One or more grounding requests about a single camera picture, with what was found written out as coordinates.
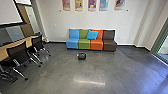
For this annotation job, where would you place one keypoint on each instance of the green sofa seat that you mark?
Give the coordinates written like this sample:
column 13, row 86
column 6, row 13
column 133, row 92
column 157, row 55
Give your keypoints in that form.
column 84, row 43

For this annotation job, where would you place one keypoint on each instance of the white projection screen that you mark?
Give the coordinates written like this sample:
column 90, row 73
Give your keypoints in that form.
column 10, row 11

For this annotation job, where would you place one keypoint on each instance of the wall poster purple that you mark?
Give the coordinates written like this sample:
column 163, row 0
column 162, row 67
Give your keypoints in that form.
column 92, row 5

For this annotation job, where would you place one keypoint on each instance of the wall poster light blue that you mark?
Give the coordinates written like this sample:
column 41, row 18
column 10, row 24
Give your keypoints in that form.
column 104, row 4

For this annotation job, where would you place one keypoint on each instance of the black trash bag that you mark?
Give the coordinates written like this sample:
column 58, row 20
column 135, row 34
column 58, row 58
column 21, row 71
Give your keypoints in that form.
column 81, row 56

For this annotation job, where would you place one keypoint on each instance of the long wooden table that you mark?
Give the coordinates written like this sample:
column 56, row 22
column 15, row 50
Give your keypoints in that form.
column 5, row 50

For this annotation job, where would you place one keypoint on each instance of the wall poster yellow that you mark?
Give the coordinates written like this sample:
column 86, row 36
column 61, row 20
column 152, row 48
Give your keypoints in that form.
column 79, row 4

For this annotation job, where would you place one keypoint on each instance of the blue square cushion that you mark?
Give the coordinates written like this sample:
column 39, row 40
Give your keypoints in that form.
column 92, row 35

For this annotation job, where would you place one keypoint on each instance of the brown wooden door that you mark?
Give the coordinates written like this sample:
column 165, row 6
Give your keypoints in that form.
column 26, row 23

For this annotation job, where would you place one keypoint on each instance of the wall poster pink figure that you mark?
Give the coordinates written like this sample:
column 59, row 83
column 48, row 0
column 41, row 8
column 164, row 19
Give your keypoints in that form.
column 66, row 4

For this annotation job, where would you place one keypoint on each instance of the grey frosted glass panel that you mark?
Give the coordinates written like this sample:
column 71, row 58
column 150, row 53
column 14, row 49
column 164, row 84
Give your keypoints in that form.
column 11, row 33

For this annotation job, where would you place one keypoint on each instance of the brown sofa seat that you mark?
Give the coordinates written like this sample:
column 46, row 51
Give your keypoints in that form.
column 109, row 44

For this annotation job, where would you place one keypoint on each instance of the blue sofa seat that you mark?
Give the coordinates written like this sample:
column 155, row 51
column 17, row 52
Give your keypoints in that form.
column 72, row 42

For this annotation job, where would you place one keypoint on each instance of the wall poster pale pink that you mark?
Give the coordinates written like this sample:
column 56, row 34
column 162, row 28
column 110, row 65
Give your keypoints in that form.
column 119, row 4

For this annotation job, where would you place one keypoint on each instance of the white door frame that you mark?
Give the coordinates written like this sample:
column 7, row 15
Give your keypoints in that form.
column 36, row 18

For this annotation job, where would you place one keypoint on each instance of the green framed glass door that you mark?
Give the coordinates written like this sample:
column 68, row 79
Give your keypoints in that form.
column 162, row 36

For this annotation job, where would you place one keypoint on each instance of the orange sofa seat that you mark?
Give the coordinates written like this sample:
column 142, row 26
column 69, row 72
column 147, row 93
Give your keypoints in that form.
column 96, row 44

